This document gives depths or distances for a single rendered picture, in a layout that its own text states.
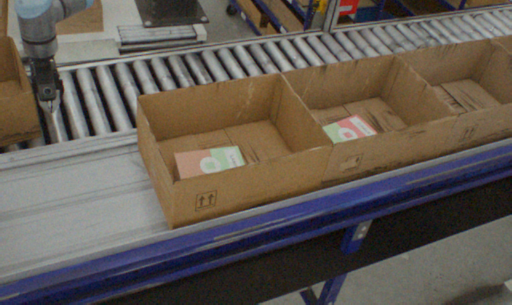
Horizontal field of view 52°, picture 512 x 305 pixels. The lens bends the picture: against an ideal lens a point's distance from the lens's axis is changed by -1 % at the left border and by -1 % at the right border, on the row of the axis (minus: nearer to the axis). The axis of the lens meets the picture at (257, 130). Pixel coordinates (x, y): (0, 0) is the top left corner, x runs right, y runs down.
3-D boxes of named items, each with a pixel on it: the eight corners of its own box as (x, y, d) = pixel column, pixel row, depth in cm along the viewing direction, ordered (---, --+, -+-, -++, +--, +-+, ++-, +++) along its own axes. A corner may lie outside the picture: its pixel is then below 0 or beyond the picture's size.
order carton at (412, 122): (379, 96, 170) (396, 52, 159) (437, 160, 151) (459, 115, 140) (269, 118, 155) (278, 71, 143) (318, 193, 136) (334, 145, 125)
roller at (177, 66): (178, 61, 200) (178, 50, 196) (230, 157, 167) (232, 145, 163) (165, 63, 198) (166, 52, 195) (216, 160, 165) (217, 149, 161)
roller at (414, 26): (409, 18, 237) (402, 27, 240) (488, 88, 204) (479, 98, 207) (415, 21, 240) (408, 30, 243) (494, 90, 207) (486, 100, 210)
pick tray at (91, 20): (92, -18, 225) (90, -39, 218) (105, 32, 199) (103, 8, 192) (21, -15, 215) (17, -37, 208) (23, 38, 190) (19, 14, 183)
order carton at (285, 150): (270, 118, 155) (280, 70, 144) (319, 192, 136) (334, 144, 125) (136, 146, 140) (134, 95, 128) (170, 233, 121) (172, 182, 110)
